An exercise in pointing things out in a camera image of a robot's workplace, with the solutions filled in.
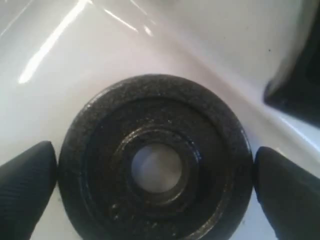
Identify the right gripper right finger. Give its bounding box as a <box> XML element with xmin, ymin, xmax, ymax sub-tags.
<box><xmin>253</xmin><ymin>146</ymin><xmax>320</xmax><ymax>240</ymax></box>

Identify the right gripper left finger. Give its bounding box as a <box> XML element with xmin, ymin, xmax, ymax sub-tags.
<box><xmin>0</xmin><ymin>141</ymin><xmax>57</xmax><ymax>240</ymax></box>

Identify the black weight plate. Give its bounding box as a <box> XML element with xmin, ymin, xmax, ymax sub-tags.
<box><xmin>58</xmin><ymin>74</ymin><xmax>253</xmax><ymax>240</ymax></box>
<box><xmin>262</xmin><ymin>37</ymin><xmax>320</xmax><ymax>121</ymax></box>

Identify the white rectangular tray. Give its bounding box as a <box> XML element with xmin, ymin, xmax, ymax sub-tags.
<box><xmin>0</xmin><ymin>0</ymin><xmax>320</xmax><ymax>240</ymax></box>

